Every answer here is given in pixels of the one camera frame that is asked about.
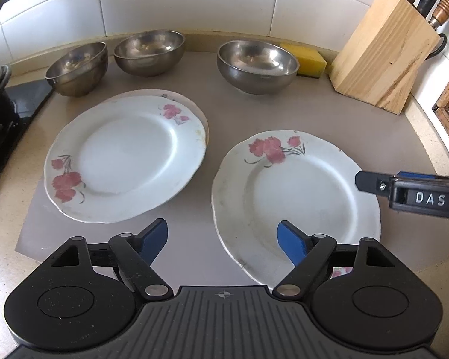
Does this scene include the white scalloped plate pink flowers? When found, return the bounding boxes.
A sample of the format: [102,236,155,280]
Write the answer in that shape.
[212,130,381,288]

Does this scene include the white plate pink carnations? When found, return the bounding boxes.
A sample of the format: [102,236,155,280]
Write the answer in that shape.
[43,96,207,224]

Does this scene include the cream plate colourful flowers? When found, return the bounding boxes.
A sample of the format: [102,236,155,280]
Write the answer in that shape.
[104,88,210,148]

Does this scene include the wooden knife block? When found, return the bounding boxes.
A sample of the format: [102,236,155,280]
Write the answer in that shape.
[328,0,440,114]

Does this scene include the yellow sponge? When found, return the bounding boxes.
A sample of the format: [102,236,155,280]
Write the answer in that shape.
[280,43,327,79]

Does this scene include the left steel bowl stack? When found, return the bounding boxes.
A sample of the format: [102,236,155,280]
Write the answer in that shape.
[45,41,108,97]

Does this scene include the black gas stove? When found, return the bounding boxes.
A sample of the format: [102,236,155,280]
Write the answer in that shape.
[0,65,54,176]

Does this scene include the wooden handled knife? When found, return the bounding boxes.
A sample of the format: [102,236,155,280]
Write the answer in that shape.
[429,0,449,30]

